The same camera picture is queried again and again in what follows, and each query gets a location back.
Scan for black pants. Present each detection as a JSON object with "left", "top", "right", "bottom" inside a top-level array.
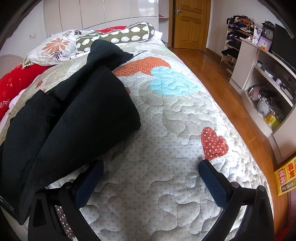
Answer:
[{"left": 1, "top": 40, "right": 141, "bottom": 225}]

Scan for yellow printed box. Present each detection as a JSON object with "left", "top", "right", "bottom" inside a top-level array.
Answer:
[{"left": 274, "top": 157, "right": 296, "bottom": 196}]

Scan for heart pattern quilted bedspread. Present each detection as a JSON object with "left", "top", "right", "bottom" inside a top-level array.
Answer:
[{"left": 0, "top": 31, "right": 273, "bottom": 241}]

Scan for yellow bottle on shelf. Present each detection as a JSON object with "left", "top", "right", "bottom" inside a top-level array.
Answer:
[{"left": 264, "top": 113, "right": 281, "bottom": 131}]

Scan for red long pillow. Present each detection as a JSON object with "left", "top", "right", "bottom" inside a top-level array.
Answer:
[{"left": 0, "top": 64, "right": 51, "bottom": 119}]

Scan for white tv shelf unit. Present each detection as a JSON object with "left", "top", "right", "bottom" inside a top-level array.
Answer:
[{"left": 230, "top": 40, "right": 295, "bottom": 163}]

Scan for round beige headboard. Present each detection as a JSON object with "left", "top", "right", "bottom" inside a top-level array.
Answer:
[{"left": 0, "top": 55, "right": 23, "bottom": 78}]

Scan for white floral pillow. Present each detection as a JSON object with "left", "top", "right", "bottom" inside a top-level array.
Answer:
[{"left": 23, "top": 30, "right": 93, "bottom": 68}]

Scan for black television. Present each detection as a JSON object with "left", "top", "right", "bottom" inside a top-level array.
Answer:
[{"left": 269, "top": 24, "right": 296, "bottom": 73}]

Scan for purple small clock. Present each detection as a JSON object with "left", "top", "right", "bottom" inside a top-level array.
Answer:
[{"left": 257, "top": 36, "right": 272, "bottom": 51}]

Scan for dark ornate clock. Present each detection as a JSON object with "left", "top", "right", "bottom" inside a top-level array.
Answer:
[{"left": 261, "top": 21, "right": 275, "bottom": 41}]

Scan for glossy white wardrobe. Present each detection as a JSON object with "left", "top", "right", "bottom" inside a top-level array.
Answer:
[{"left": 43, "top": 0, "right": 159, "bottom": 36}]

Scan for shoe rack with clutter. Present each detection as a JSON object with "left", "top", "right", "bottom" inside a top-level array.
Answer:
[{"left": 220, "top": 15, "right": 255, "bottom": 74}]

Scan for green white spotted bolster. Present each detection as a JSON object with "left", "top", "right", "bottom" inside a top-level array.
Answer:
[{"left": 76, "top": 22, "right": 155, "bottom": 53}]

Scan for wooden door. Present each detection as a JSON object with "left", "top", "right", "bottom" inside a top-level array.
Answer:
[{"left": 173, "top": 0, "right": 211, "bottom": 50}]

